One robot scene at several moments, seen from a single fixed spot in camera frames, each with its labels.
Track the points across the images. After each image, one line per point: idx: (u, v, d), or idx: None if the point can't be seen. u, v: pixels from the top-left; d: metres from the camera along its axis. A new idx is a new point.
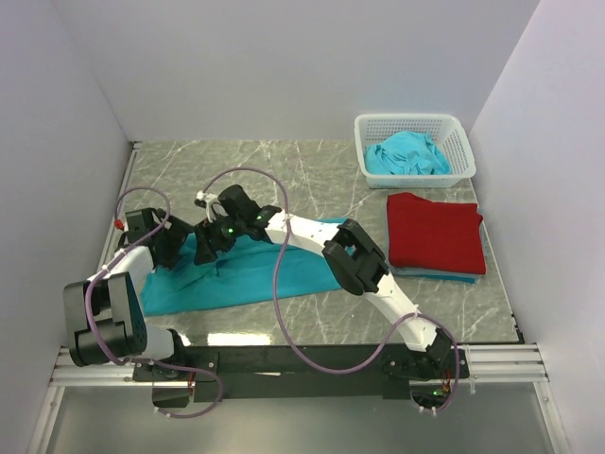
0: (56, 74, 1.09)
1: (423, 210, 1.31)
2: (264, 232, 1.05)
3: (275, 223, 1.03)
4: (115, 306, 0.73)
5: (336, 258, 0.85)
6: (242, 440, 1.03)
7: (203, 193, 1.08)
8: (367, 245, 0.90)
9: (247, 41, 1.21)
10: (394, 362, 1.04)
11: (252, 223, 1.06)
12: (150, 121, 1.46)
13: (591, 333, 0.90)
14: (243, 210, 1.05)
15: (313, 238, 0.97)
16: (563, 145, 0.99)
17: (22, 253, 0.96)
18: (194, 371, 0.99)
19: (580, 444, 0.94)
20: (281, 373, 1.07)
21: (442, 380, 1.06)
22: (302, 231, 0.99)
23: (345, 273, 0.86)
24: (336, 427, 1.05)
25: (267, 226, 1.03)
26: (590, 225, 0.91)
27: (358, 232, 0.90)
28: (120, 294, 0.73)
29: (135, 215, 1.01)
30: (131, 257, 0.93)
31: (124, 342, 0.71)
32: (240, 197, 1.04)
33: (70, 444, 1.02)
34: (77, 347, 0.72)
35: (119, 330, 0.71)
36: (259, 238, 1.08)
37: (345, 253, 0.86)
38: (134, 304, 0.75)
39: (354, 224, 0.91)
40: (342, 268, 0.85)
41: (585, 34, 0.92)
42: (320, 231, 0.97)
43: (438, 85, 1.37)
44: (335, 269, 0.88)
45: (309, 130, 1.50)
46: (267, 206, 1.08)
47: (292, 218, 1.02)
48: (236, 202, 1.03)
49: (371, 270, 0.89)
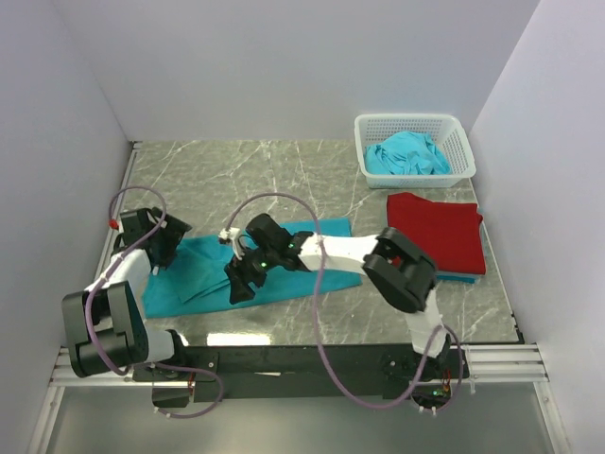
0: (56, 74, 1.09)
1: (423, 211, 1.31)
2: (299, 261, 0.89)
3: (307, 248, 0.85)
4: (116, 317, 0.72)
5: (382, 273, 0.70)
6: (243, 440, 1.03)
7: (227, 229, 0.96)
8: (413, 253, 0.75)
9: (247, 41, 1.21)
10: (394, 362, 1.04)
11: (285, 253, 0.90)
12: (150, 120, 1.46)
13: (591, 333, 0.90)
14: (274, 239, 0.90)
15: (350, 255, 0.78)
16: (563, 146, 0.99)
17: (22, 253, 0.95)
18: (195, 371, 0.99)
19: (580, 444, 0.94)
20: (280, 373, 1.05)
21: (442, 379, 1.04)
22: (337, 250, 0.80)
23: (395, 291, 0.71)
24: (337, 427, 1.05)
25: (301, 252, 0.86)
26: (590, 225, 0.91)
27: (401, 240, 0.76)
28: (120, 304, 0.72)
29: (129, 217, 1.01)
30: (129, 261, 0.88)
31: (126, 352, 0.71)
32: (270, 225, 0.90)
33: (70, 444, 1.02)
34: (77, 358, 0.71)
35: (121, 340, 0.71)
36: (294, 268, 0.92)
37: (389, 265, 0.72)
38: (135, 313, 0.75)
39: (394, 231, 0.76)
40: (391, 283, 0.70)
41: (586, 35, 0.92)
42: (358, 247, 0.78)
43: (438, 85, 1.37)
44: (381, 287, 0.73)
45: (308, 130, 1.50)
46: (300, 233, 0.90)
47: (325, 238, 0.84)
48: (267, 233, 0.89)
49: (423, 283, 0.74)
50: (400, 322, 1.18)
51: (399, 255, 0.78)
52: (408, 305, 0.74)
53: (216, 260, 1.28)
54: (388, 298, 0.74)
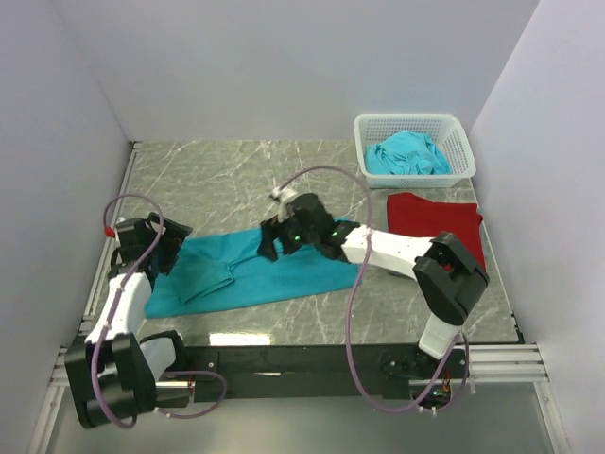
0: (55, 73, 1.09)
1: (423, 211, 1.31)
2: (339, 250, 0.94)
3: (354, 238, 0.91)
4: (122, 372, 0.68)
5: (434, 279, 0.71)
6: (242, 440, 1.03)
7: (280, 190, 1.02)
8: (466, 265, 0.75)
9: (246, 40, 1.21)
10: (394, 362, 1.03)
11: (327, 239, 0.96)
12: (150, 120, 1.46)
13: (591, 333, 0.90)
14: (318, 221, 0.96)
15: (400, 255, 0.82)
16: (564, 146, 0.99)
17: (23, 253, 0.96)
18: (193, 372, 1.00)
19: (580, 443, 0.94)
20: (280, 373, 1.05)
21: (442, 380, 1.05)
22: (387, 247, 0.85)
23: (441, 298, 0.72)
24: (337, 427, 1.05)
25: (344, 242, 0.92)
26: (591, 225, 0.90)
27: (457, 249, 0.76)
28: (126, 358, 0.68)
29: (126, 231, 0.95)
30: (129, 291, 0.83)
31: (132, 403, 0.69)
32: (317, 207, 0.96)
33: (70, 444, 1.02)
34: (84, 411, 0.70)
35: (127, 394, 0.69)
36: (334, 257, 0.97)
37: (442, 271, 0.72)
38: (141, 362, 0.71)
39: (452, 237, 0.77)
40: (441, 290, 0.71)
41: (586, 34, 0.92)
42: (409, 246, 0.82)
43: (438, 85, 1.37)
44: (429, 289, 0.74)
45: (308, 130, 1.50)
46: (345, 221, 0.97)
47: (374, 233, 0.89)
48: (312, 215, 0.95)
49: (472, 297, 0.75)
50: (400, 322, 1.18)
51: (451, 264, 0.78)
52: (450, 313, 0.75)
53: (217, 259, 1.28)
54: (433, 302, 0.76)
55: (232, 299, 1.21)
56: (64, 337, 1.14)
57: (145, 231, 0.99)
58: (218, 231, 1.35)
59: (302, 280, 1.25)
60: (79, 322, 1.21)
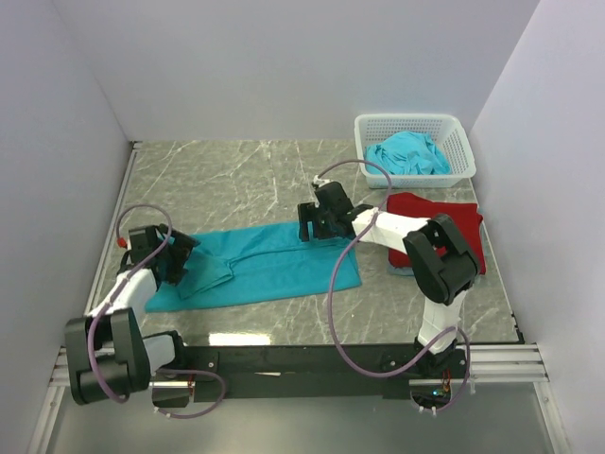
0: (55, 72, 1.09)
1: (423, 210, 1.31)
2: (352, 228, 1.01)
3: (362, 217, 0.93)
4: (118, 344, 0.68)
5: (419, 250, 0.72)
6: (242, 441, 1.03)
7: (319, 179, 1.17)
8: (458, 246, 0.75)
9: (246, 40, 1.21)
10: (394, 362, 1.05)
11: (341, 218, 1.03)
12: (150, 121, 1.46)
13: (590, 333, 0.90)
14: (336, 204, 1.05)
15: (397, 230, 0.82)
16: (564, 146, 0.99)
17: (23, 253, 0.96)
18: (194, 372, 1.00)
19: (580, 443, 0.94)
20: (280, 373, 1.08)
21: (442, 380, 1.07)
22: (387, 223, 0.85)
23: (426, 270, 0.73)
24: (337, 427, 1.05)
25: (354, 218, 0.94)
26: (591, 225, 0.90)
27: (450, 229, 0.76)
28: (123, 332, 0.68)
29: (136, 234, 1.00)
30: (135, 281, 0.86)
31: (127, 379, 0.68)
32: (335, 190, 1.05)
33: (70, 445, 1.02)
34: (77, 387, 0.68)
35: (121, 370, 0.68)
36: (347, 235, 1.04)
37: (429, 246, 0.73)
38: (138, 340, 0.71)
39: (446, 218, 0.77)
40: (426, 262, 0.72)
41: (587, 33, 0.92)
42: (407, 224, 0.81)
43: (438, 85, 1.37)
44: (413, 261, 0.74)
45: (308, 130, 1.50)
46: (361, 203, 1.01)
47: (381, 213, 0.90)
48: (330, 197, 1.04)
49: (459, 279, 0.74)
50: (400, 322, 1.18)
51: (444, 246, 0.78)
52: (435, 290, 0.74)
53: (218, 256, 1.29)
54: (420, 278, 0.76)
55: (231, 297, 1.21)
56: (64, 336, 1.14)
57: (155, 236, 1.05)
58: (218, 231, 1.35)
59: (300, 280, 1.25)
60: None
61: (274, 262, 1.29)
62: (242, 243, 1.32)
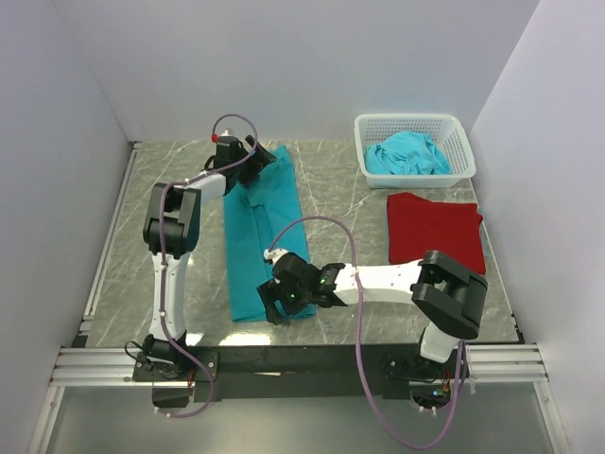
0: (56, 74, 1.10)
1: (423, 210, 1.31)
2: (334, 296, 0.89)
3: (343, 281, 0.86)
4: (182, 211, 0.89)
5: (435, 303, 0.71)
6: (243, 441, 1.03)
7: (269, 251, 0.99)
8: (460, 276, 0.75)
9: (247, 41, 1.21)
10: (394, 362, 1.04)
11: (318, 289, 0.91)
12: (150, 121, 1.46)
13: (590, 334, 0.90)
14: (302, 277, 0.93)
15: (394, 287, 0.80)
16: (564, 146, 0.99)
17: (23, 253, 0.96)
18: (198, 364, 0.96)
19: (580, 443, 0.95)
20: (280, 373, 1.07)
21: (442, 380, 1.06)
22: (376, 282, 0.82)
23: (450, 319, 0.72)
24: (337, 427, 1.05)
25: (335, 288, 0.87)
26: (590, 225, 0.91)
27: (445, 264, 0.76)
28: (188, 204, 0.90)
29: (224, 144, 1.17)
30: (210, 180, 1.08)
31: (178, 238, 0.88)
32: (295, 263, 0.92)
33: (70, 445, 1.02)
34: (147, 229, 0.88)
35: (178, 229, 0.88)
36: (331, 303, 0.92)
37: (440, 293, 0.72)
38: (195, 217, 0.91)
39: (437, 256, 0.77)
40: (446, 311, 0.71)
41: (587, 35, 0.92)
42: (401, 274, 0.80)
43: (438, 85, 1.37)
44: (432, 314, 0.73)
45: (309, 129, 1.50)
46: (329, 265, 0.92)
47: (361, 270, 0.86)
48: (292, 272, 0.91)
49: (477, 306, 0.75)
50: (400, 322, 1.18)
51: (445, 278, 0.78)
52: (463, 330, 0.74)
53: (270, 218, 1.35)
54: (442, 325, 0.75)
55: (228, 215, 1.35)
56: (64, 336, 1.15)
57: (237, 152, 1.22)
58: (219, 232, 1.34)
59: (253, 272, 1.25)
60: (79, 322, 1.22)
61: (266, 239, 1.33)
62: (278, 200, 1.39)
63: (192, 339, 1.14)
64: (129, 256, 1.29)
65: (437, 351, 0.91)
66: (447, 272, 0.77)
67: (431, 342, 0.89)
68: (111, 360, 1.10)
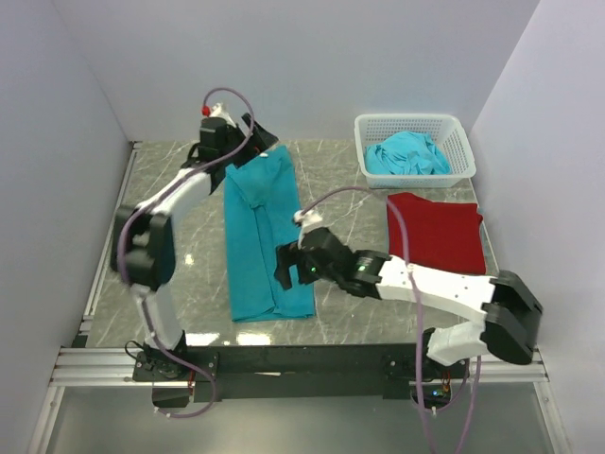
0: (56, 74, 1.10)
1: (426, 209, 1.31)
2: (371, 288, 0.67)
3: (390, 274, 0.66)
4: (151, 239, 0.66)
5: (506, 330, 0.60)
6: (242, 441, 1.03)
7: (302, 212, 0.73)
8: (529, 305, 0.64)
9: (247, 40, 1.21)
10: (394, 362, 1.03)
11: (352, 276, 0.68)
12: (150, 121, 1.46)
13: (590, 334, 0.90)
14: (337, 259, 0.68)
15: (458, 301, 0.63)
16: (564, 146, 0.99)
17: (23, 254, 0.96)
18: (195, 367, 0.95)
19: (580, 443, 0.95)
20: (280, 373, 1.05)
21: (442, 380, 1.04)
22: (437, 288, 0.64)
23: (512, 346, 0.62)
24: (337, 427, 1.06)
25: (379, 282, 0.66)
26: (591, 225, 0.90)
27: (521, 289, 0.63)
28: (157, 232, 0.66)
29: (206, 130, 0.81)
30: (188, 186, 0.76)
31: (145, 272, 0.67)
32: (333, 241, 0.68)
33: (70, 445, 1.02)
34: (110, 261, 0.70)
35: (143, 263, 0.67)
36: (358, 294, 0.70)
37: (512, 320, 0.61)
38: (167, 247, 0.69)
39: (513, 277, 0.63)
40: (515, 341, 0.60)
41: (587, 35, 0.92)
42: (468, 288, 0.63)
43: (438, 85, 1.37)
44: (497, 341, 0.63)
45: (309, 129, 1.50)
46: (371, 253, 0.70)
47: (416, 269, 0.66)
48: (328, 253, 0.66)
49: (532, 337, 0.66)
50: (400, 322, 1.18)
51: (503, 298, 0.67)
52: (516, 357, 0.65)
53: (269, 216, 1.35)
54: (493, 348, 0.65)
55: (229, 216, 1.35)
56: (64, 336, 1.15)
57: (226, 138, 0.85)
58: (219, 232, 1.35)
59: (254, 272, 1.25)
60: (79, 322, 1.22)
61: (266, 236, 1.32)
62: (278, 200, 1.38)
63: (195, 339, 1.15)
64: None
65: (448, 356, 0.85)
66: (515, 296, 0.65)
67: (443, 347, 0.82)
68: (111, 360, 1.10)
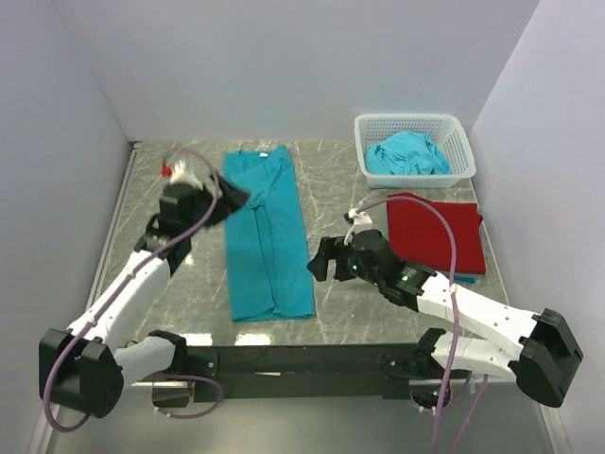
0: (56, 74, 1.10)
1: (429, 221, 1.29)
2: (409, 298, 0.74)
3: (432, 290, 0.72)
4: (84, 373, 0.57)
5: (542, 369, 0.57)
6: (243, 441, 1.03)
7: (357, 211, 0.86)
8: (571, 348, 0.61)
9: (246, 41, 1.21)
10: (394, 362, 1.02)
11: (395, 284, 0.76)
12: (150, 121, 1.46)
13: (590, 334, 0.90)
14: (383, 263, 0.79)
15: (496, 328, 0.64)
16: (564, 146, 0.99)
17: (22, 253, 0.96)
18: (191, 377, 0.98)
19: (580, 443, 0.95)
20: (281, 373, 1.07)
21: (442, 381, 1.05)
22: (476, 313, 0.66)
23: (544, 386, 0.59)
24: (337, 427, 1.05)
25: (420, 295, 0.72)
26: (591, 226, 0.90)
27: (563, 331, 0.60)
28: (91, 365, 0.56)
29: (168, 200, 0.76)
30: (140, 282, 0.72)
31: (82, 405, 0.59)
32: (384, 247, 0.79)
33: (70, 445, 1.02)
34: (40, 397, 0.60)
35: (77, 393, 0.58)
36: (397, 304, 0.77)
37: (550, 359, 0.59)
38: (111, 371, 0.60)
39: (561, 318, 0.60)
40: (549, 381, 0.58)
41: (587, 35, 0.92)
42: (509, 320, 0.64)
43: (438, 85, 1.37)
44: (528, 377, 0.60)
45: (309, 130, 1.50)
46: (414, 264, 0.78)
47: (460, 288, 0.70)
48: (377, 256, 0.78)
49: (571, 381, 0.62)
50: (400, 321, 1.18)
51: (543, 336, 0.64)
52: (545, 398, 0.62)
53: (269, 215, 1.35)
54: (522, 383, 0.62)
55: None
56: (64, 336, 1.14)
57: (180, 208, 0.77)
58: (219, 232, 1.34)
59: (254, 271, 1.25)
60: None
61: (266, 236, 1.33)
62: (278, 200, 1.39)
63: (195, 340, 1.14)
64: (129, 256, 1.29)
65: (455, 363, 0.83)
66: (557, 338, 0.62)
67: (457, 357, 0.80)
68: None
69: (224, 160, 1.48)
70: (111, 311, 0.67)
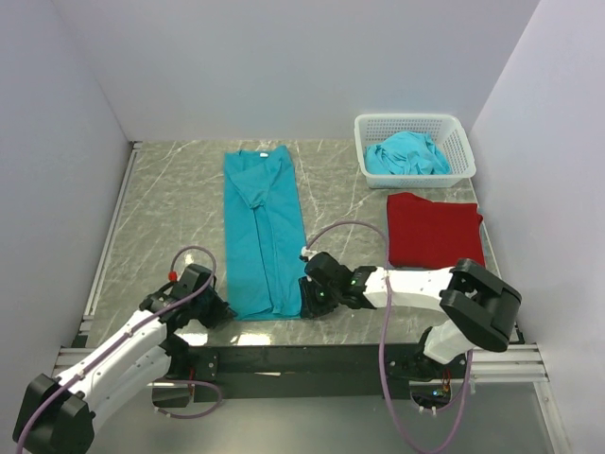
0: (55, 74, 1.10)
1: (429, 221, 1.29)
2: (363, 297, 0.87)
3: (373, 283, 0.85)
4: (58, 426, 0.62)
5: (459, 309, 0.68)
6: (243, 442, 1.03)
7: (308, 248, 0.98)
8: (493, 287, 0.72)
9: (246, 39, 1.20)
10: (394, 362, 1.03)
11: (349, 291, 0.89)
12: (149, 121, 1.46)
13: (591, 333, 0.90)
14: (334, 277, 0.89)
15: (423, 291, 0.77)
16: (566, 146, 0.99)
17: (23, 253, 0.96)
18: (189, 381, 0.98)
19: (581, 444, 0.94)
20: (280, 373, 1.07)
21: (442, 379, 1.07)
22: (406, 286, 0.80)
23: (478, 328, 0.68)
24: (336, 427, 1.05)
25: (365, 289, 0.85)
26: (591, 226, 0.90)
27: (477, 272, 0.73)
28: (67, 419, 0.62)
29: (192, 271, 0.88)
30: (134, 341, 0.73)
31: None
32: (329, 263, 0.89)
33: None
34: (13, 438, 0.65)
35: (46, 445, 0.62)
36: (358, 304, 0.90)
37: (470, 301, 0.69)
38: (83, 428, 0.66)
39: (469, 264, 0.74)
40: (475, 320, 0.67)
41: (587, 34, 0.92)
42: (431, 281, 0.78)
43: (438, 85, 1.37)
44: (461, 323, 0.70)
45: (309, 129, 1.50)
46: (360, 266, 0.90)
47: (392, 273, 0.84)
48: (325, 271, 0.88)
49: (509, 320, 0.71)
50: (400, 322, 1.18)
51: (476, 288, 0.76)
52: (485, 338, 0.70)
53: (269, 215, 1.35)
54: (463, 329, 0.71)
55: (229, 216, 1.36)
56: (64, 336, 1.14)
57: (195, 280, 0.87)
58: (219, 232, 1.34)
59: (254, 272, 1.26)
60: (79, 322, 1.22)
61: (265, 236, 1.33)
62: (278, 200, 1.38)
63: (198, 339, 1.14)
64: (129, 256, 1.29)
65: (443, 354, 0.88)
66: (480, 283, 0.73)
67: (437, 344, 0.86)
68: None
69: (224, 160, 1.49)
70: (99, 367, 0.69)
